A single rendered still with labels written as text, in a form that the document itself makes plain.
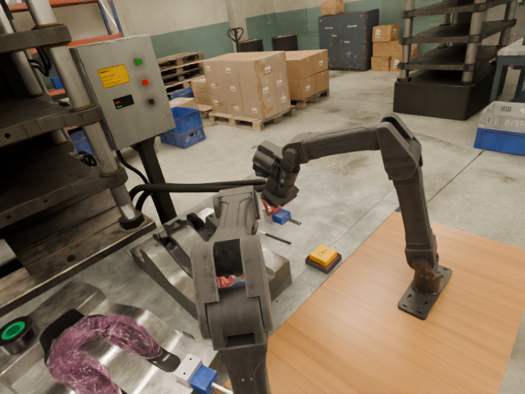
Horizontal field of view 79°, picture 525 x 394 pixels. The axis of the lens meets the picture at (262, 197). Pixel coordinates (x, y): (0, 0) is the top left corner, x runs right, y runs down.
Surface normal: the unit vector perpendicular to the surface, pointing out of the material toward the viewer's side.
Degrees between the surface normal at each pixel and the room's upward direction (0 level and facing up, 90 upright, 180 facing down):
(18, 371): 80
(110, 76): 90
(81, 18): 90
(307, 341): 0
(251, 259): 54
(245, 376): 67
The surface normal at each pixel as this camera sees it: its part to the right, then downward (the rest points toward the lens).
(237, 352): -0.01, 0.13
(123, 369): 0.29, -0.68
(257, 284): -0.04, -0.09
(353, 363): -0.15, -0.85
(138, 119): 0.70, 0.27
